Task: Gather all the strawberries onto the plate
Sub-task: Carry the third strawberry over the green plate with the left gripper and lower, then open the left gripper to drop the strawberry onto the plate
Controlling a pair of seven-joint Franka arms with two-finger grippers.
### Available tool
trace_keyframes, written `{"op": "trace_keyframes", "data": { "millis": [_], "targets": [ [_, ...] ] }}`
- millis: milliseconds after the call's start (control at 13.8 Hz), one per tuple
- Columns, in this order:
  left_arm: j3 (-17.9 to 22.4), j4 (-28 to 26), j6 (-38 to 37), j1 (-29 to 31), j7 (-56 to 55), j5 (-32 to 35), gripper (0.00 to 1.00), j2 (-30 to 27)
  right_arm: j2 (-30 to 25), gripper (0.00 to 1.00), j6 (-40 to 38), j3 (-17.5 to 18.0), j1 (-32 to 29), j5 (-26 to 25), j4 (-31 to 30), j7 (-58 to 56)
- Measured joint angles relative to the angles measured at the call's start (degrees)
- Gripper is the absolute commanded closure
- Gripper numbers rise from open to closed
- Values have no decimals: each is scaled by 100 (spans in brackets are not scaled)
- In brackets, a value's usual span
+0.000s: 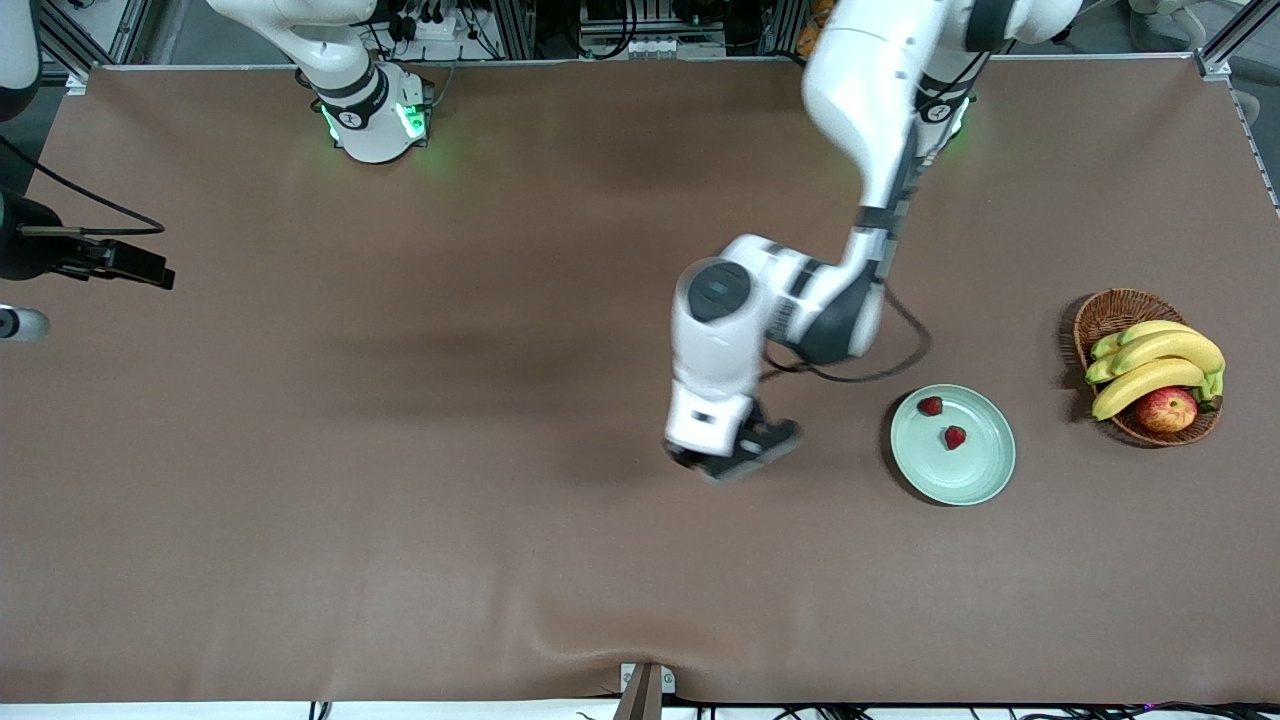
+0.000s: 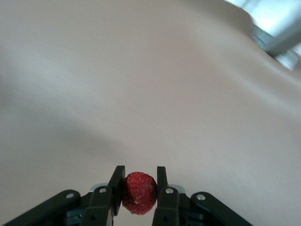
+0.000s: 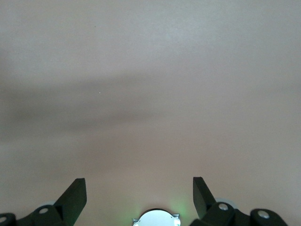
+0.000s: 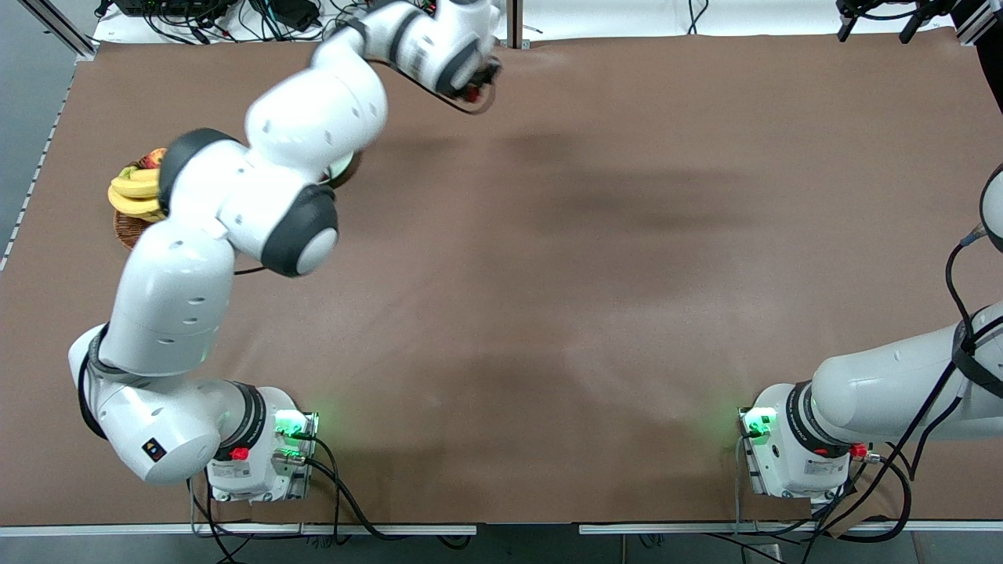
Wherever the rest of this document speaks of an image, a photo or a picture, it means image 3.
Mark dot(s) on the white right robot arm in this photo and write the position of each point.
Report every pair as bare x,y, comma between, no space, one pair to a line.
156,219

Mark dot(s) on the brown table cover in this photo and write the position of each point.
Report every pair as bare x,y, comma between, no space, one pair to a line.
150,70

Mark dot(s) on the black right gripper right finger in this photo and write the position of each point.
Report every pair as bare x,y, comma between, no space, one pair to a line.
209,215

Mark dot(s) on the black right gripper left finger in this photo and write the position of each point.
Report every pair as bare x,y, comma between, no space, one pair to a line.
70,204

